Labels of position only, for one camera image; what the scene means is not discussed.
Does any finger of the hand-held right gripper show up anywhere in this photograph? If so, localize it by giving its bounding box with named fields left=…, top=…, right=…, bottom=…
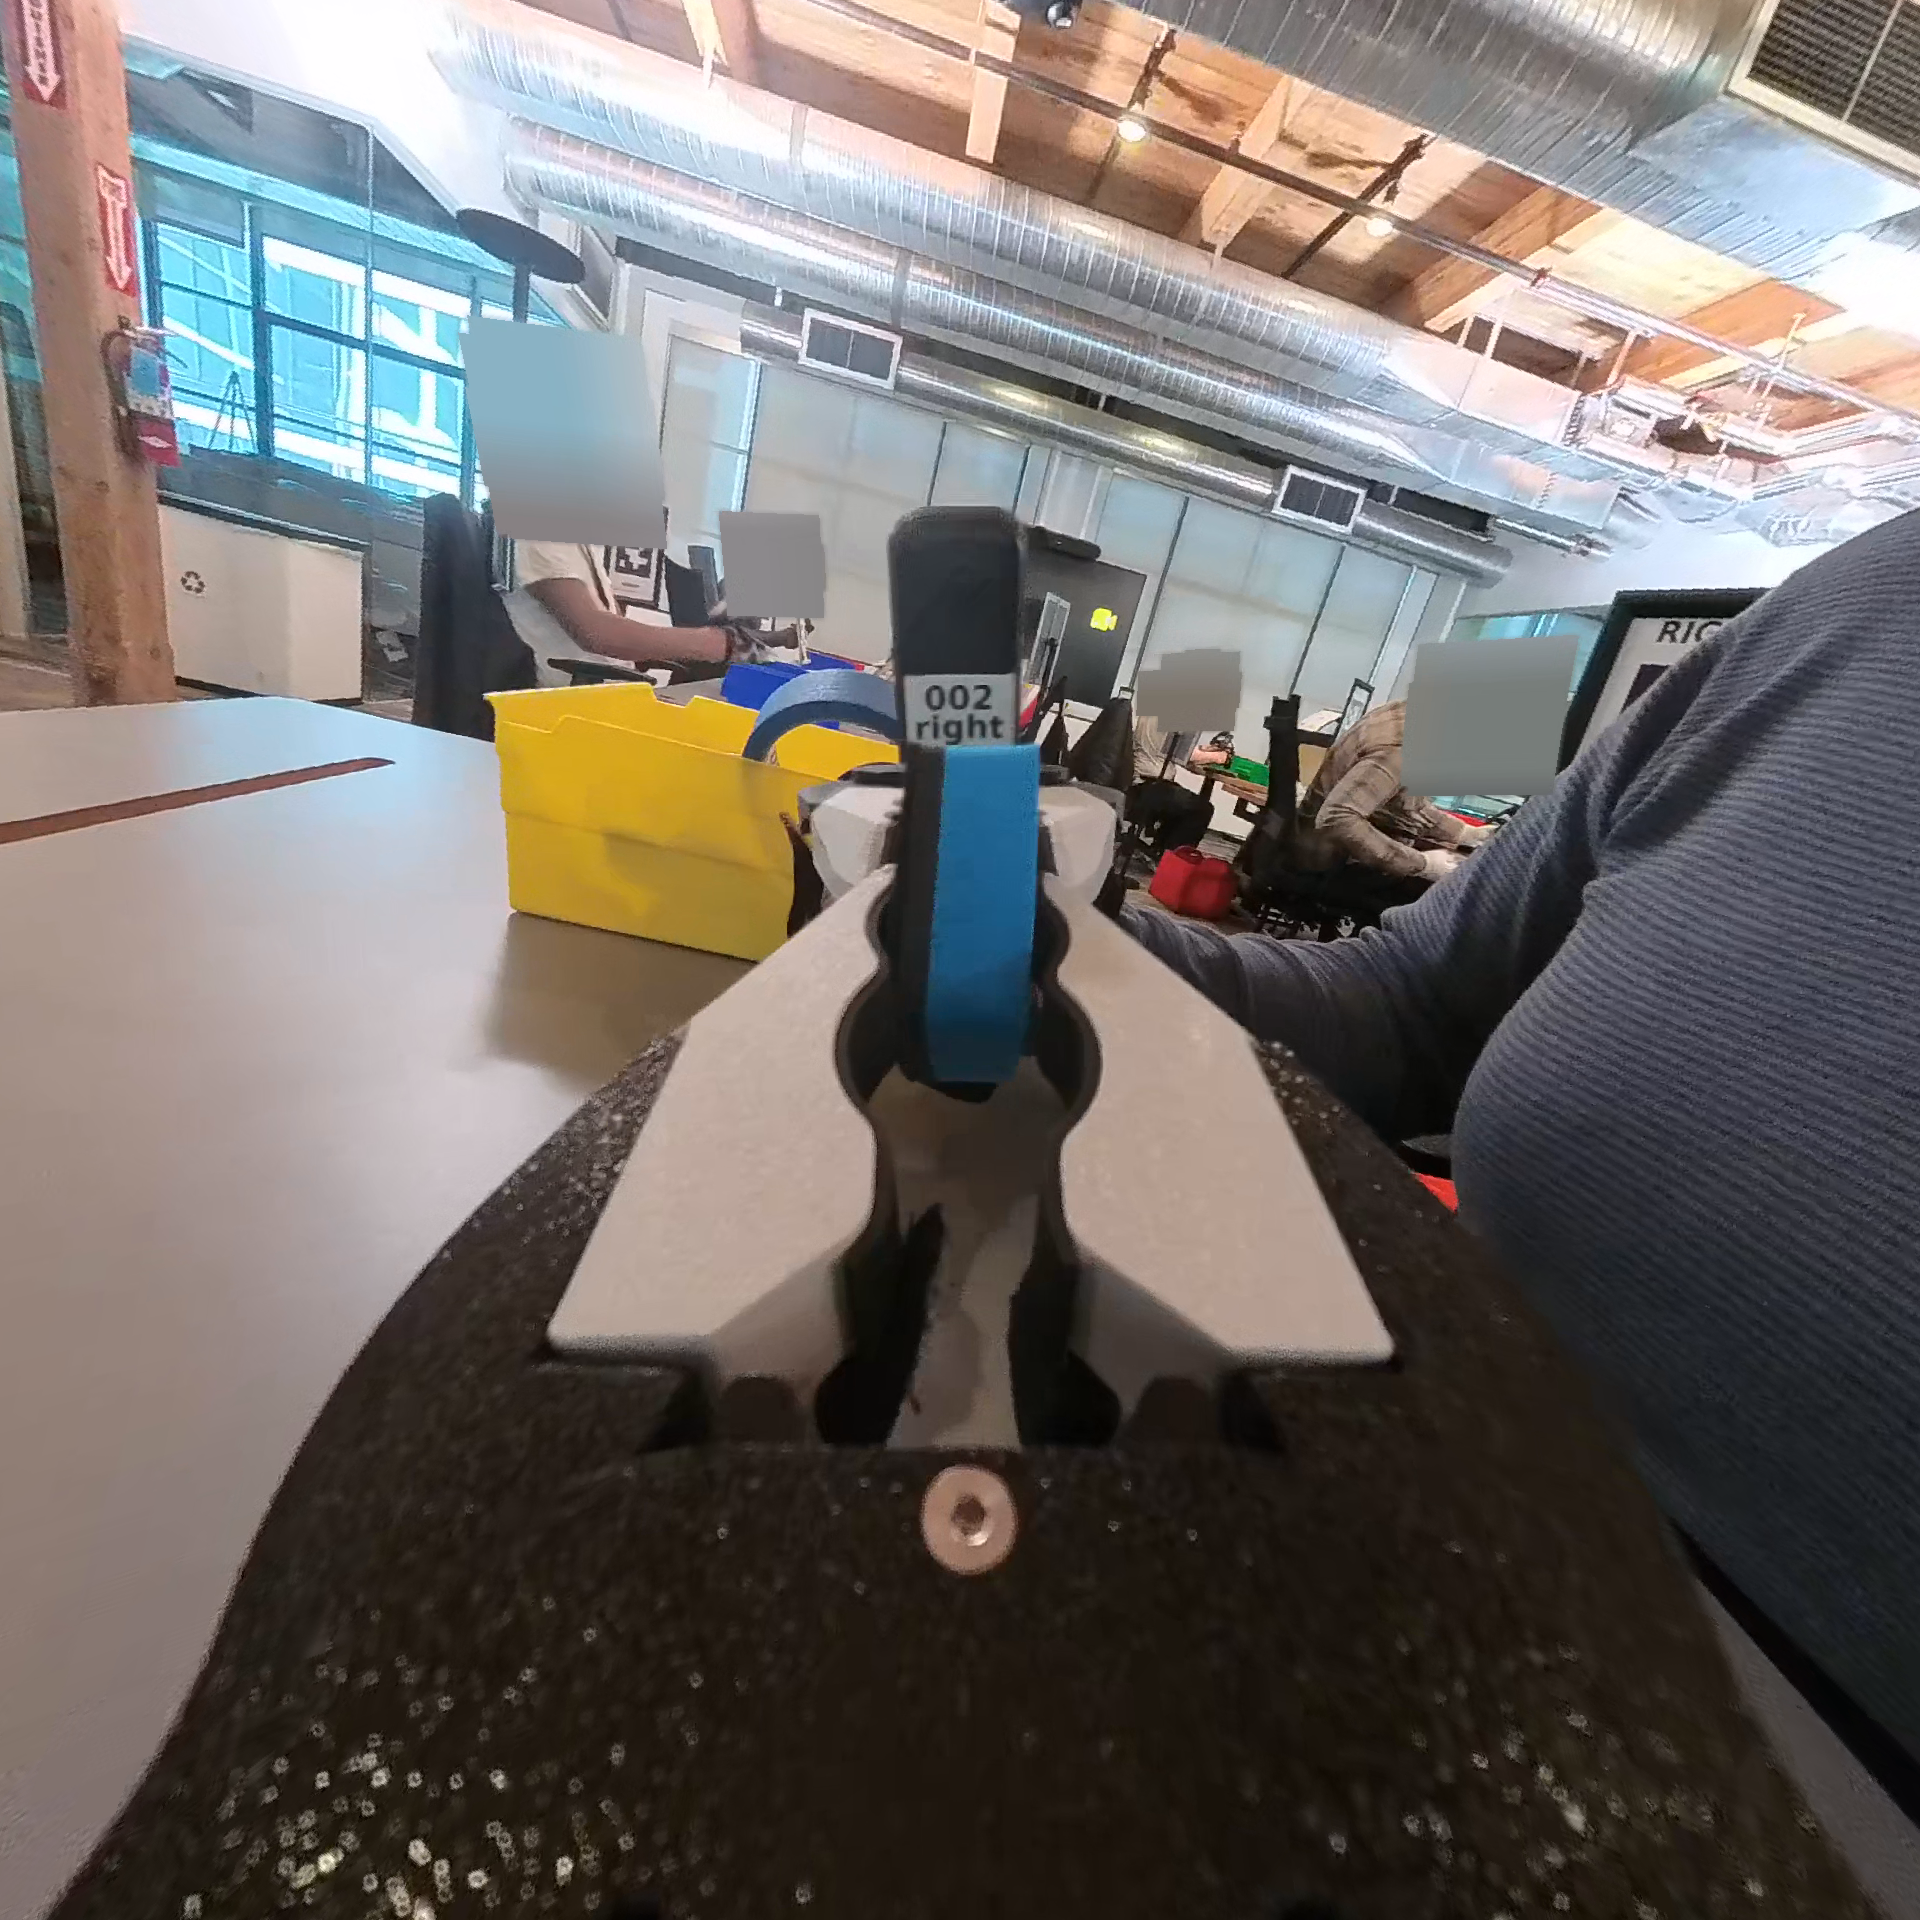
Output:
left=1043, top=780, right=1124, bottom=909
left=807, top=771, right=909, bottom=891

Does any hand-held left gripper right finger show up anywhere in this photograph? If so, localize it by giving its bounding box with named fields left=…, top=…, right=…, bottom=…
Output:
left=1031, top=885, right=1400, bottom=1379

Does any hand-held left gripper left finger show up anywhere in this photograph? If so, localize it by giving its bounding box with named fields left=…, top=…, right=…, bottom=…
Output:
left=545, top=865, right=909, bottom=1393

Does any yellow plastic bin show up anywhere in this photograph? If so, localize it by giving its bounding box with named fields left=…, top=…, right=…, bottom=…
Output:
left=484, top=680, right=830, bottom=968

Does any blue masking tape roll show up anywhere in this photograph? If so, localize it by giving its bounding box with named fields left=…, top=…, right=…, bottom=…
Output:
left=742, top=671, right=905, bottom=771

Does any black monitor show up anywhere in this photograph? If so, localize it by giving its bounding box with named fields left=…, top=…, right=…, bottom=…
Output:
left=1020, top=527, right=1150, bottom=710

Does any black office chair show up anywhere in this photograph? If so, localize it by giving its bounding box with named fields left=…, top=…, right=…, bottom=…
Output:
left=416, top=492, right=537, bottom=746

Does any person's blue sweater torso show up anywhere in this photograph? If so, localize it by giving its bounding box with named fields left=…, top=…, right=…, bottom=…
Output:
left=1447, top=839, right=1920, bottom=1762

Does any black disc on pole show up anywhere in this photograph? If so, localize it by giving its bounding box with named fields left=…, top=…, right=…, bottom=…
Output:
left=453, top=207, right=592, bottom=322

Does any black white marker sign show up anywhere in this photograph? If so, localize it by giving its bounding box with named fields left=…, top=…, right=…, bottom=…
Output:
left=1560, top=587, right=1777, bottom=771

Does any white recycling cabinet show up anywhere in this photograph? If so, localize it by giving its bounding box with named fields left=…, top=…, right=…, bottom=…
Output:
left=158, top=503, right=372, bottom=705

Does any red fire extinguisher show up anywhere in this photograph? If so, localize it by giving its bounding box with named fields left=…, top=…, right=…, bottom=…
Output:
left=97, top=320, right=188, bottom=471

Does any silver air duct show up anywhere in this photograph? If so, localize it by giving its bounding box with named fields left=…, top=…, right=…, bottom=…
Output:
left=503, top=120, right=1521, bottom=450
left=432, top=0, right=1785, bottom=203

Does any wooden post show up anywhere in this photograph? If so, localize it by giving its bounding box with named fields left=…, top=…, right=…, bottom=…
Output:
left=0, top=0, right=188, bottom=710

